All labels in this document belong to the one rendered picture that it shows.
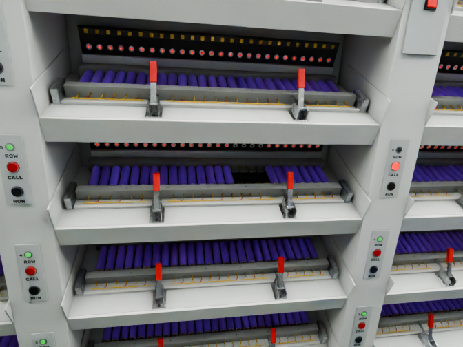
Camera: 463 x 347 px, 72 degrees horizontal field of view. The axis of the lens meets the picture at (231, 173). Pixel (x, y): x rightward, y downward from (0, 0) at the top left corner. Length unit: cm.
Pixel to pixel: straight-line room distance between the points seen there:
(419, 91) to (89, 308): 78
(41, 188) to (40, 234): 9
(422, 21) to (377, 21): 8
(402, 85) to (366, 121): 9
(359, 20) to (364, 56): 13
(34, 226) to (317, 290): 60
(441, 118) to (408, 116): 11
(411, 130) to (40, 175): 69
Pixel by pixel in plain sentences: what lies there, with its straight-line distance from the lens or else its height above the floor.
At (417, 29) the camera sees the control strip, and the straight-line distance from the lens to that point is 70.
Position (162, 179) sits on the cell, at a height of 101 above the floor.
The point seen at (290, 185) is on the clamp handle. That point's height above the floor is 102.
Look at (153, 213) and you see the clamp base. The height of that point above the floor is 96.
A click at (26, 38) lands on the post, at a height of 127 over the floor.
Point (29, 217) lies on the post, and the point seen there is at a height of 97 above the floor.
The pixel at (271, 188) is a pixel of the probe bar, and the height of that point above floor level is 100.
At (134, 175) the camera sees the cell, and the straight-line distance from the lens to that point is 71.
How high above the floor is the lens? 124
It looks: 18 degrees down
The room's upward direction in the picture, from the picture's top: 3 degrees clockwise
